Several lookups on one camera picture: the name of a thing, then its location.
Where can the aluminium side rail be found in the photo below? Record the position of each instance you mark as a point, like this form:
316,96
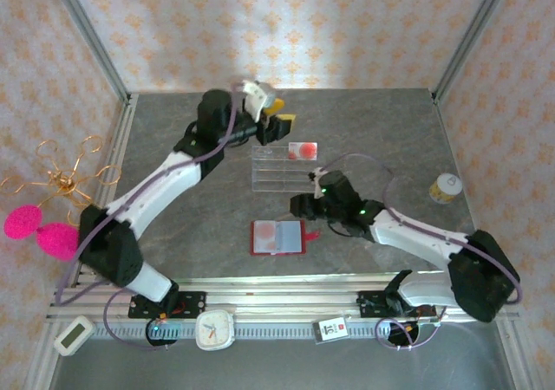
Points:
117,147
455,147

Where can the red card holder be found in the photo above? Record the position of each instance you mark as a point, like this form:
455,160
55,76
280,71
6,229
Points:
290,237

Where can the black round controller board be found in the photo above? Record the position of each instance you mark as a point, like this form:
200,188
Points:
399,333
162,333

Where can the aluminium mounting rail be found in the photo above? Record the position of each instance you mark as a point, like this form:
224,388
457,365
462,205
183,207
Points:
282,297

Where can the small yellow white jar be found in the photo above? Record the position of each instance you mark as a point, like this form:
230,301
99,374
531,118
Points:
445,188

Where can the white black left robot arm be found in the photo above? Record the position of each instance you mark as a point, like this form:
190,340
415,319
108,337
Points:
152,190

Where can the white digital timer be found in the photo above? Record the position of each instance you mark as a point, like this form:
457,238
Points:
73,336

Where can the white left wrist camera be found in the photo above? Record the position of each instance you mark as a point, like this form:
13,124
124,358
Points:
256,95

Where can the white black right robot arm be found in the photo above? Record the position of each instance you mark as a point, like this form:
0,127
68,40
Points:
416,234

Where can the small white label card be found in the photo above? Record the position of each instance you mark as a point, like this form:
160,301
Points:
331,330

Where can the pink pompom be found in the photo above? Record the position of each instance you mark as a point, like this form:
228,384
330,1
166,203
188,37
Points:
58,240
22,222

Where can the gold jewelry stand black base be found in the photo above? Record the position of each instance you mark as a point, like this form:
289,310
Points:
65,184

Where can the white square alarm clock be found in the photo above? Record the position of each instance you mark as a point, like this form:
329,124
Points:
214,330

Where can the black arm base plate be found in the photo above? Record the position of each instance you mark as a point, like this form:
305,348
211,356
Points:
193,303
368,303

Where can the aluminium corner post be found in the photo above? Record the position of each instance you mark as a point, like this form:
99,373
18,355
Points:
89,34
468,34

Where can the red-dotted white credit card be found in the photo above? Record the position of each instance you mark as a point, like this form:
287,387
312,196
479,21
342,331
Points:
271,246
303,151
264,231

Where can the clear acrylic drawer box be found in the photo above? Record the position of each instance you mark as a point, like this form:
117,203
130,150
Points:
277,175

